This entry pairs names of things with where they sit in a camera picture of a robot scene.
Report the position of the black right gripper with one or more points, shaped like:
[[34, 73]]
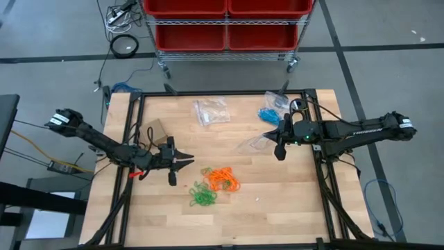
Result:
[[307, 132]]

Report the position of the green rubber band tangle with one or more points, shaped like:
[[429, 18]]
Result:
[[203, 196]]

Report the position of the black desk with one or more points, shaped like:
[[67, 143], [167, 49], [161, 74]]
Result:
[[7, 118]]

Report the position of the black device with green light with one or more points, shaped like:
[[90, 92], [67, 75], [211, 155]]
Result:
[[107, 95]]

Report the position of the small cardboard box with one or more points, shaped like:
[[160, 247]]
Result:
[[156, 130]]

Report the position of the silver arm base bracket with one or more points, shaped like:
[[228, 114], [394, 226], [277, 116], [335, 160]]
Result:
[[316, 147]]

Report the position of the orange rubber band tangle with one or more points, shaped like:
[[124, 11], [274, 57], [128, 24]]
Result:
[[222, 180]]

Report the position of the black aluminium rig frame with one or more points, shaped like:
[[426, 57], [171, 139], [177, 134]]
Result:
[[225, 93]]

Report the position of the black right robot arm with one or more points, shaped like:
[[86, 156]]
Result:
[[364, 132]]

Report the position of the white power strip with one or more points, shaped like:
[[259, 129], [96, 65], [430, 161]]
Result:
[[116, 16]]

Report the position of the black power adapter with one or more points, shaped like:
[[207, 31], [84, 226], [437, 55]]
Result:
[[60, 167]]

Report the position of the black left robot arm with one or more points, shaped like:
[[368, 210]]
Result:
[[97, 139]]

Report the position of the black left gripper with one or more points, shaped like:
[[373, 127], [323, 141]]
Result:
[[160, 158]]

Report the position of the red plastic bin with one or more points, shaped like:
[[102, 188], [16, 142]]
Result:
[[270, 7], [185, 7], [262, 37], [190, 37]]

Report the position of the black bench frame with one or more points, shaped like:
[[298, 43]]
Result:
[[34, 203]]

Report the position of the bunch of blue rubber bands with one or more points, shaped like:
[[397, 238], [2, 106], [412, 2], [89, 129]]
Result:
[[268, 116]]

